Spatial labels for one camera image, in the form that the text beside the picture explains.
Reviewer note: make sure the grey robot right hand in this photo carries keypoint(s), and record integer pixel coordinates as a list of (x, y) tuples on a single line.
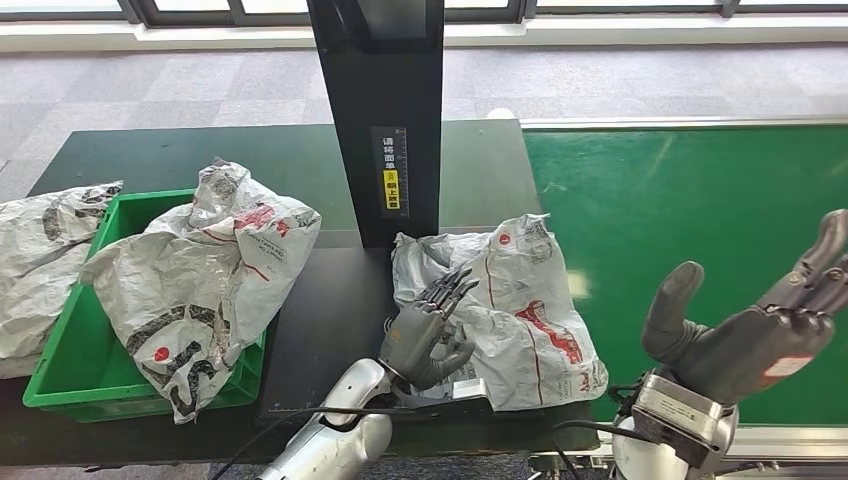
[(742, 351)]

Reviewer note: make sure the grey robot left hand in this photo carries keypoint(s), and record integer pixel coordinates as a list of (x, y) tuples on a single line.
[(414, 338)]

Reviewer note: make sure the white parcel bag red streaks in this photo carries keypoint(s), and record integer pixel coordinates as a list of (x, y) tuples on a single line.
[(523, 298)]

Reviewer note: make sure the white parcel bag red-black print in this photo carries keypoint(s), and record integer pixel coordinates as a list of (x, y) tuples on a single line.
[(185, 278)]

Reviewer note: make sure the green conveyor belt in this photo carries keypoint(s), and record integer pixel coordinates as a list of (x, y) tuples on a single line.
[(662, 192)]

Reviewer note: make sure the black inbound scanner machine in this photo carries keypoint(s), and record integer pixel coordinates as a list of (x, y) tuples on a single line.
[(384, 79)]

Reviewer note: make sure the grey parcel bag black print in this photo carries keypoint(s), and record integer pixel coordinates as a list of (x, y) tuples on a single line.
[(33, 285)]

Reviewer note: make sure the black yellow label sticker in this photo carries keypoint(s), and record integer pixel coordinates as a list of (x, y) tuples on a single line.
[(391, 189)]

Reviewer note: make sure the green plastic crate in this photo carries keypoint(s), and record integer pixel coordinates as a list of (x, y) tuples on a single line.
[(73, 371)]

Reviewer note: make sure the white window sill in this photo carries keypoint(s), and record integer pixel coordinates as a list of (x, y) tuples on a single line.
[(596, 32)]

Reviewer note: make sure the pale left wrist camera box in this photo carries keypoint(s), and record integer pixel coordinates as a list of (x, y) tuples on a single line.
[(467, 391)]

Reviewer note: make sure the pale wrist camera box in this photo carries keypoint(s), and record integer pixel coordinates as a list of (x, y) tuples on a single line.
[(467, 391), (682, 417)]

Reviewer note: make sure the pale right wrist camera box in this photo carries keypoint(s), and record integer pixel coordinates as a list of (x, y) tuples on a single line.
[(682, 417)]

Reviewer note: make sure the aluminium conveyor frame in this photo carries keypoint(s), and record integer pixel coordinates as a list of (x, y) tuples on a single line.
[(795, 442)]

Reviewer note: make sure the black window frame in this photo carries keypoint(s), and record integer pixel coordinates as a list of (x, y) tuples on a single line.
[(199, 16)]

